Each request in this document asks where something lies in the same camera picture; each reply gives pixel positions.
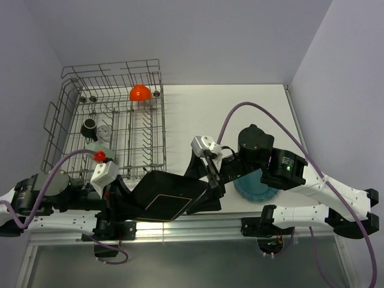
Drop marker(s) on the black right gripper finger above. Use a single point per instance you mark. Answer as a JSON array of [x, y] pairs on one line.
[[196, 168], [208, 202]]

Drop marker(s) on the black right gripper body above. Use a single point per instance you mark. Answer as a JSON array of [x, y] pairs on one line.
[[231, 167]]

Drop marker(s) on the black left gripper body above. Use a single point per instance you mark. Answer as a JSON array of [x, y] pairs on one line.
[[88, 197]]

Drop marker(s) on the black square floral plate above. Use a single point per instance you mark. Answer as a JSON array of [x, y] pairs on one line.
[[163, 196]]

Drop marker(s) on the teal round plate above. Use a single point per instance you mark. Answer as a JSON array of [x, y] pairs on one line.
[[251, 189]]

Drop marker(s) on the light green cup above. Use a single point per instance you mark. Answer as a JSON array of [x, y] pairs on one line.
[[102, 148]]

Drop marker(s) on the brown mug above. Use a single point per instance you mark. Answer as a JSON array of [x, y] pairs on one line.
[[89, 129]]

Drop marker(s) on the clear drinking glass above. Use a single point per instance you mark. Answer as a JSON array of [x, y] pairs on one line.
[[104, 133]]

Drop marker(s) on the orange bowl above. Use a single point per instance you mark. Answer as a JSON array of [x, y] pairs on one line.
[[140, 93]]

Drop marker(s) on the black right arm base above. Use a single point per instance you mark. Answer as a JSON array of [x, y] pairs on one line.
[[263, 226]]

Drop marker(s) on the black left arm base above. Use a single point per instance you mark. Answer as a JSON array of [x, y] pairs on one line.
[[122, 231]]

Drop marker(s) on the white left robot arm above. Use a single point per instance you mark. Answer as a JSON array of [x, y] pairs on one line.
[[56, 202]]

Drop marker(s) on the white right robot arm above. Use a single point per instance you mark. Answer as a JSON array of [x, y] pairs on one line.
[[344, 209]]

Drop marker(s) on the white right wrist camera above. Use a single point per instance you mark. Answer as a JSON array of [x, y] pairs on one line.
[[206, 147]]

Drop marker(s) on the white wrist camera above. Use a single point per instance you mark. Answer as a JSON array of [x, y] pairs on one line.
[[206, 147], [104, 173]]

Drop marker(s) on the aluminium table front rail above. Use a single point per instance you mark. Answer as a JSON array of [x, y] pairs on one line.
[[203, 227]]

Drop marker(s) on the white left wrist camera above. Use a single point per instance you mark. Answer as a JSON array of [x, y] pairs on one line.
[[104, 173]]

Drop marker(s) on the purple under-table cable loop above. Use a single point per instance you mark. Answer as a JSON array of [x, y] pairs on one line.
[[117, 255]]

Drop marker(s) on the grey wire dish rack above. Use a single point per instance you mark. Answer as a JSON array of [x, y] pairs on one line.
[[101, 92]]

